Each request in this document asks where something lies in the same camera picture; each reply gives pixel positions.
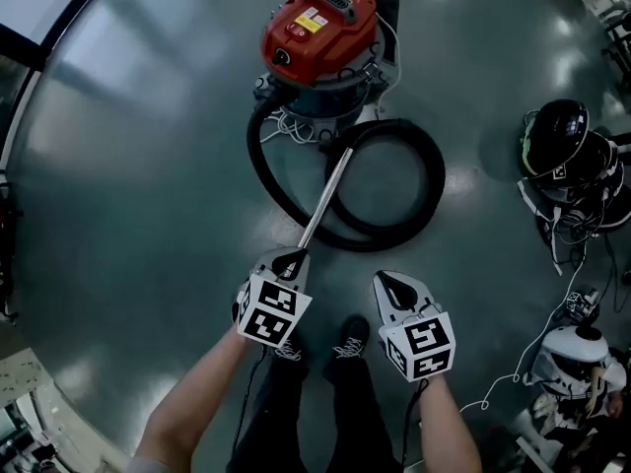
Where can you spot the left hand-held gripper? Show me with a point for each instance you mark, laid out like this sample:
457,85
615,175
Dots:
271,313

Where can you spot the black helmet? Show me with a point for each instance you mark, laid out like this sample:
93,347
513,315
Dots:
557,131

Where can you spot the person's black shoe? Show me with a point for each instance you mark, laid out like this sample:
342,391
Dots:
352,338
288,350

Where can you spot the person's leg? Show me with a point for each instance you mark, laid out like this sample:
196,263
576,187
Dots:
355,412
276,412

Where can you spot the person's right forearm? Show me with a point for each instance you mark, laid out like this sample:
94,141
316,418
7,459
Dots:
448,422

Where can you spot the person's left black shoe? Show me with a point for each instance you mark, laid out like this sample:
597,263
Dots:
288,350

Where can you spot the person's right leg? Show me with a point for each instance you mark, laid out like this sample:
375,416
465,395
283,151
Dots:
355,412

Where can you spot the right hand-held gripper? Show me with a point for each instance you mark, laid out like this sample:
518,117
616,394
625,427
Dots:
419,348

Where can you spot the person's right black shoe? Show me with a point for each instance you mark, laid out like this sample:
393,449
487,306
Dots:
352,338

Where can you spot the black backpack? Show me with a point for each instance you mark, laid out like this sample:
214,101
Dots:
586,175

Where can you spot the silver vacuum wand tube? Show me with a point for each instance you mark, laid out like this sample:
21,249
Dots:
328,195

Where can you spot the white grey backpack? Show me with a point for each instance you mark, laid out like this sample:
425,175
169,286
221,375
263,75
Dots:
557,377

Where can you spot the person's left leg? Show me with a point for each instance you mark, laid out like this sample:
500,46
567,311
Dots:
276,412

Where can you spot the red-topped canister vacuum cleaner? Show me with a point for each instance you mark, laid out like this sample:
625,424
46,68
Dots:
320,27

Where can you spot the person's left forearm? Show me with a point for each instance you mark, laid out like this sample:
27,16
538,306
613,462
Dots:
187,402

